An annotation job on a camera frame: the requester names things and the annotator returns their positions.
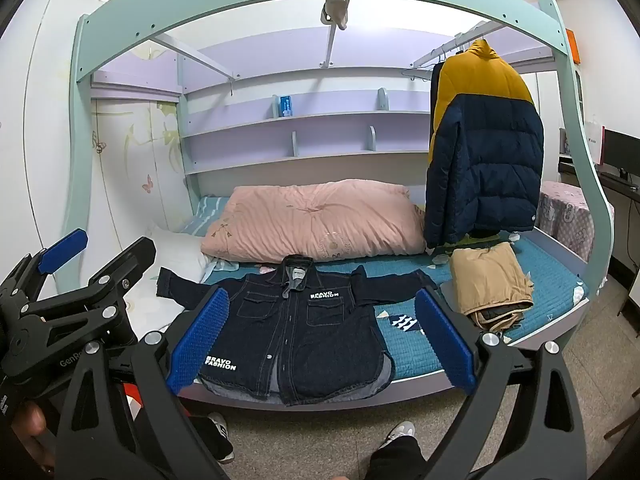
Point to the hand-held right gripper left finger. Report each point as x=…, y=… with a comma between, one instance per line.
x=196, y=342

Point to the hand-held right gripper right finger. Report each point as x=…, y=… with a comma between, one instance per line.
x=445, y=342

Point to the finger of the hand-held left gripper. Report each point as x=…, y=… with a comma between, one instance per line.
x=65, y=249
x=131, y=262

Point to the dark denim jacket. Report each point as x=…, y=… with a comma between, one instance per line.
x=320, y=340

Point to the person's left hand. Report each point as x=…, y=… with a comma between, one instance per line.
x=26, y=422

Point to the white pillow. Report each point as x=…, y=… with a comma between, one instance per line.
x=170, y=260

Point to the folded beige jacket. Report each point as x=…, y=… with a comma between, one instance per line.
x=490, y=280

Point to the person's left shoe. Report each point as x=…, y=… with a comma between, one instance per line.
x=222, y=422

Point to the person's shoe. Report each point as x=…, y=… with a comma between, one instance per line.
x=222, y=422
x=400, y=431

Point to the person's right shoe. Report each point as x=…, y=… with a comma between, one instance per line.
x=400, y=431

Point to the white wardrobe with floral decals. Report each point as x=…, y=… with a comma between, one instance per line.
x=130, y=160

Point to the person's left leg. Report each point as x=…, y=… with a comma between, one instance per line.
x=210, y=447

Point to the person's leg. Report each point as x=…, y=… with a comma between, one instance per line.
x=395, y=462
x=210, y=447

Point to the yellow-green cloth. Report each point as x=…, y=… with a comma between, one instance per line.
x=472, y=240

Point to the teal quilted bed sheet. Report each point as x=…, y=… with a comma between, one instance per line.
x=550, y=285

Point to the person's right leg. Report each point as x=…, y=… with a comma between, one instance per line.
x=395, y=462

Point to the pink pillow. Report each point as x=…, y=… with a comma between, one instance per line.
x=310, y=220

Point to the navy and yellow puffer jacket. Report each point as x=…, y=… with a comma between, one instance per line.
x=490, y=160

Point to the small blue box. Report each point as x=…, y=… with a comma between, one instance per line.
x=285, y=106

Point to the white paper bag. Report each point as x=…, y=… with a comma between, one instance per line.
x=594, y=142

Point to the black monitor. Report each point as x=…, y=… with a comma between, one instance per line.
x=622, y=150

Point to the orange box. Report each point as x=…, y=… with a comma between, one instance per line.
x=575, y=47

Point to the white hanging bundle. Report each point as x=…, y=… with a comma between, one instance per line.
x=335, y=10

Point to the lavender wall shelf unit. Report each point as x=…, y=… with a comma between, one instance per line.
x=300, y=130

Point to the metal clothes rail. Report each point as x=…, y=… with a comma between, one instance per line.
x=440, y=52

